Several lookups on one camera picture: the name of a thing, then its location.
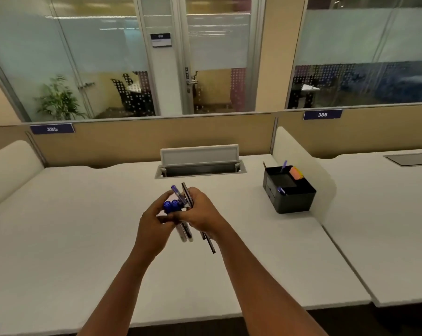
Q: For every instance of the beige partition panel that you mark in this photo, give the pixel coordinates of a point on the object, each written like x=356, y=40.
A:
x=372, y=127
x=155, y=139

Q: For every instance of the orange sticky note pad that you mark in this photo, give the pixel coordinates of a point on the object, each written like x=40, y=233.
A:
x=296, y=172

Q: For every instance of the blue clip pen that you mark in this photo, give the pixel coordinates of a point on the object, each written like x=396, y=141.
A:
x=175, y=191

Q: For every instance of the door sign plate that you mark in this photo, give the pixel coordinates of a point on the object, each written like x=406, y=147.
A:
x=160, y=39

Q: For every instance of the blue desk number label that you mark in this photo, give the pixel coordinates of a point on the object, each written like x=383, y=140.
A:
x=52, y=129
x=322, y=114

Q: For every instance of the black desk organizer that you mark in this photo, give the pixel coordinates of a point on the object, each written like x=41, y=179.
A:
x=290, y=196

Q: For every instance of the black slim pen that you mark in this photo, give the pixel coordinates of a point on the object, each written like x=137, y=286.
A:
x=210, y=245

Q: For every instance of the blue capped white pen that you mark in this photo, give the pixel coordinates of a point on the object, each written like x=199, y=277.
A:
x=178, y=204
x=168, y=206

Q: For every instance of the person's left hand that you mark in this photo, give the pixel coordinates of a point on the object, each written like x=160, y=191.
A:
x=149, y=232

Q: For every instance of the dark office chair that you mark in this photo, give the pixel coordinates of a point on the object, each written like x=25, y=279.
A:
x=134, y=92

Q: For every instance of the person's right fingers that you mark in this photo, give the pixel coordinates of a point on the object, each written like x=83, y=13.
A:
x=185, y=216

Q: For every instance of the person's left forearm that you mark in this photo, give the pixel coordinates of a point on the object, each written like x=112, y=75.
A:
x=121, y=293

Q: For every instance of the person's left thumb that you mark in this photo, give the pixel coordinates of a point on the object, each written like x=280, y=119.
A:
x=159, y=207

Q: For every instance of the white meeting table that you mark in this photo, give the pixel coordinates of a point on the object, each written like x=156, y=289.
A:
x=309, y=89

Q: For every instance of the person's right forearm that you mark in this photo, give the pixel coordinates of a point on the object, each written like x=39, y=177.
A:
x=260, y=290

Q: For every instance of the person's right hand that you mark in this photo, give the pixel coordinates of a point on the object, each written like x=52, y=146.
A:
x=204, y=215

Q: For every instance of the glass door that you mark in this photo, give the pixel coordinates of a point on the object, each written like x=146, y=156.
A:
x=216, y=55

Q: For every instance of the white rounded desk divider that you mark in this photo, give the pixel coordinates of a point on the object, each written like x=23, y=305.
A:
x=307, y=167
x=8, y=171

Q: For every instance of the green potted plant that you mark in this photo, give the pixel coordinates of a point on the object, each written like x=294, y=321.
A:
x=58, y=99

